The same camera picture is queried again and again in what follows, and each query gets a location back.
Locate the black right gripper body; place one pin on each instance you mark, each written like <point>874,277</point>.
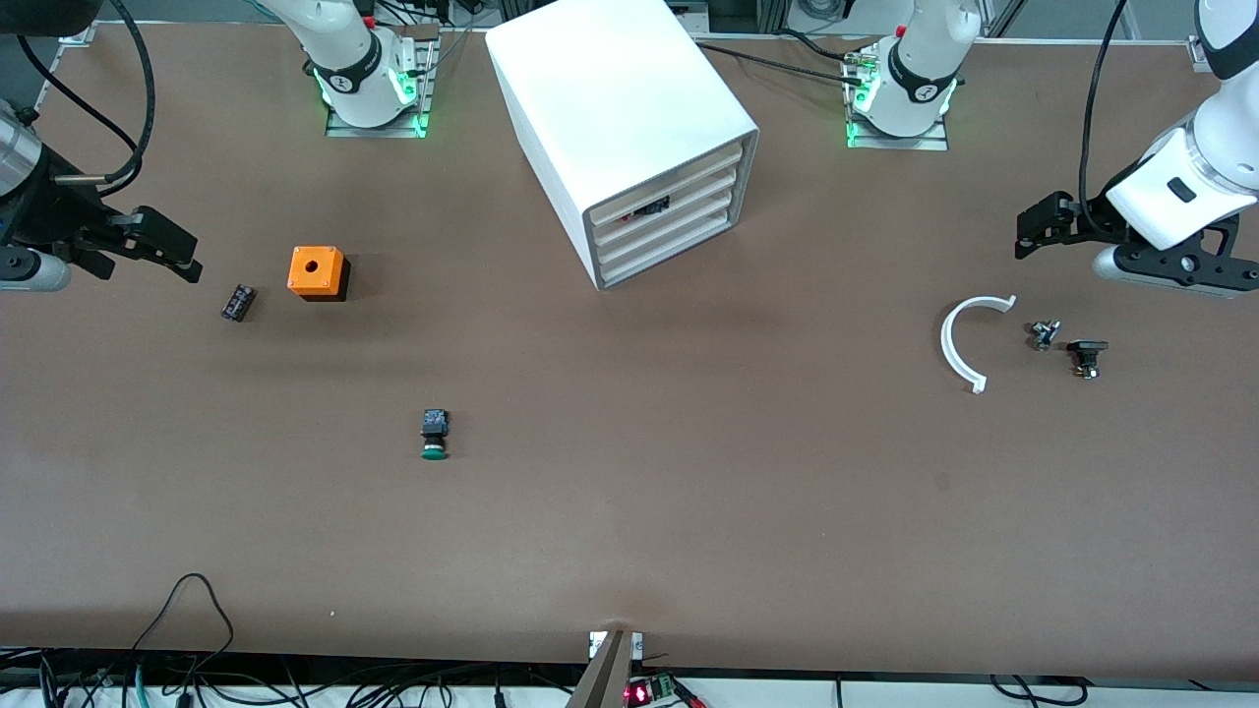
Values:
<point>51,218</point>

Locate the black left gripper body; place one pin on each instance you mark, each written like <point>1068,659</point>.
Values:
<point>1090,218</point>

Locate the green push button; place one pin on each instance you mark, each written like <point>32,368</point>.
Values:
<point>435,433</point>

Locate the white plastic drawer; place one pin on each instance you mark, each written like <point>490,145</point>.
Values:
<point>669,246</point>
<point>669,183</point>
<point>669,225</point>
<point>669,205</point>

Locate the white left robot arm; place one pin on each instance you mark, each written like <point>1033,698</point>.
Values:
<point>1180,187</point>

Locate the black part inside drawer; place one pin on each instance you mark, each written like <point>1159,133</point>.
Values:
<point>653,207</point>

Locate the white drawer cabinet housing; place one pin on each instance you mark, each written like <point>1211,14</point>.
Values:
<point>610,98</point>

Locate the small black contact block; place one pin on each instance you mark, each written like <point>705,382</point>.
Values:
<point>238,302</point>

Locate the orange box with hole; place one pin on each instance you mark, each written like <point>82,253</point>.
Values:
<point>315,267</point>

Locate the circuit board with red LED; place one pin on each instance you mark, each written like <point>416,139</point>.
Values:
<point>649,691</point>

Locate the small metal switch part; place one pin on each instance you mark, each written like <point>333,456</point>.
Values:
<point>1045,334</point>

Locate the small black switch part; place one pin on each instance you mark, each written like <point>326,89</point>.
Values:
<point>1087,351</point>

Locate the white post bracket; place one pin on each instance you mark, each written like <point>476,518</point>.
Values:
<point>596,644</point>

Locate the grey camera post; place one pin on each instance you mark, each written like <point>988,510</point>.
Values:
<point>602,678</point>

